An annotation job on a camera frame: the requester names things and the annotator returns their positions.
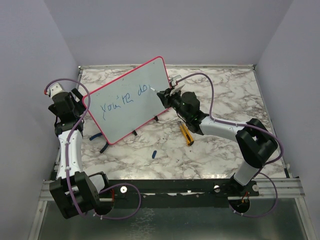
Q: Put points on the yellow utility knife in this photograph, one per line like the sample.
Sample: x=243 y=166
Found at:
x=184 y=130

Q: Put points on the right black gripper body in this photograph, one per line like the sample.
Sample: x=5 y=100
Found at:
x=174 y=101

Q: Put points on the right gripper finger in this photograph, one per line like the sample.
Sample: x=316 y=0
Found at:
x=163 y=99
x=166 y=92

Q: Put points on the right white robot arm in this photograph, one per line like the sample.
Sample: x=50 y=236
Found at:
x=256 y=143

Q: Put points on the pink framed whiteboard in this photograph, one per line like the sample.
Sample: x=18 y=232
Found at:
x=126 y=103

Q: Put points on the blue marker cap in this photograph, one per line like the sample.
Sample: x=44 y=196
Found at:
x=154 y=154

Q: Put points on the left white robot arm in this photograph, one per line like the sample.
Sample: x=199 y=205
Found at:
x=73 y=191

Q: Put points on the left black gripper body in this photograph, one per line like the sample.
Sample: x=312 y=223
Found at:
x=80 y=106

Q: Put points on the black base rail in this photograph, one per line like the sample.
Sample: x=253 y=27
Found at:
x=180 y=193

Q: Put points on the blue handled pliers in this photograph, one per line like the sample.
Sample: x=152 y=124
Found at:
x=101 y=142

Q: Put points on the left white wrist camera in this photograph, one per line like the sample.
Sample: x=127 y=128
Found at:
x=54 y=89

